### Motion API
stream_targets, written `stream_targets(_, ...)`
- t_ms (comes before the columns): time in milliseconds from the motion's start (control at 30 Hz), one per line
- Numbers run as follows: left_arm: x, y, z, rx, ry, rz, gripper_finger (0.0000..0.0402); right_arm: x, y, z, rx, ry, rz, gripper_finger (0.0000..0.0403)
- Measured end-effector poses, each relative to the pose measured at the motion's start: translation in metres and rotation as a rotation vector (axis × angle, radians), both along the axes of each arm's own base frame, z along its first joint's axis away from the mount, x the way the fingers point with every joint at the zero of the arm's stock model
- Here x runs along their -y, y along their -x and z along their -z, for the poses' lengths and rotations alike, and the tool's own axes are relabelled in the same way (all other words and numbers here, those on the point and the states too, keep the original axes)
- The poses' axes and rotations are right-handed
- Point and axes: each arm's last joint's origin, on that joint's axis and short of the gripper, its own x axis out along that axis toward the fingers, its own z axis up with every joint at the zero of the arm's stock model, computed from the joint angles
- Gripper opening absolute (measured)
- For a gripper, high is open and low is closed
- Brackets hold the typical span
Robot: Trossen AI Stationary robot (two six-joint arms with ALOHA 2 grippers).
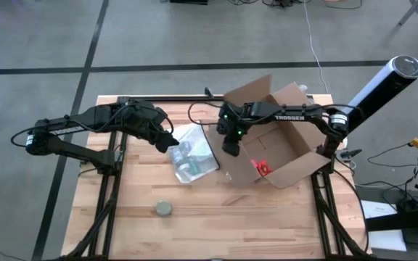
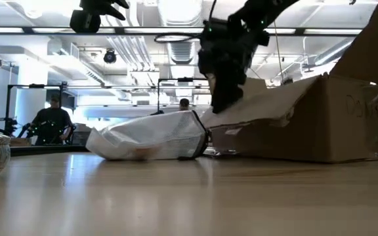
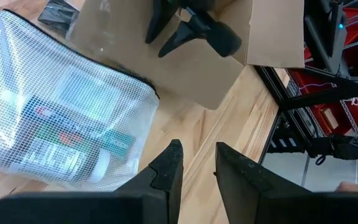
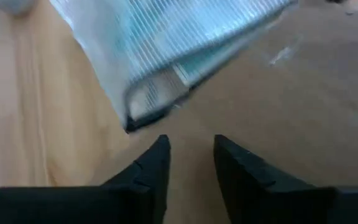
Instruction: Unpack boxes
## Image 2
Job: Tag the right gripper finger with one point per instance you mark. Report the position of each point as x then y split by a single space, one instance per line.
226 93

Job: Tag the clear zip pouch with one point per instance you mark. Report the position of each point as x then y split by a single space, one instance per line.
149 137

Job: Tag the brown cardboard shipping box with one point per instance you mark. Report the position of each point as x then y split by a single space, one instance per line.
323 124

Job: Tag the person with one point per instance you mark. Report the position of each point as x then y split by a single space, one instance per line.
52 123
184 104

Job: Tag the background cardboard box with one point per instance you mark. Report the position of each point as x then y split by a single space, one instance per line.
20 141

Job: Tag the black background frame stand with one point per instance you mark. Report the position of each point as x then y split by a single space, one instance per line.
182 79
7 105

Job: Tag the silver ventilation duct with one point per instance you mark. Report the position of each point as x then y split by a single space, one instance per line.
180 50

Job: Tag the black aluminium table frame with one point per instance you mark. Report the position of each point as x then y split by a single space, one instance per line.
44 150

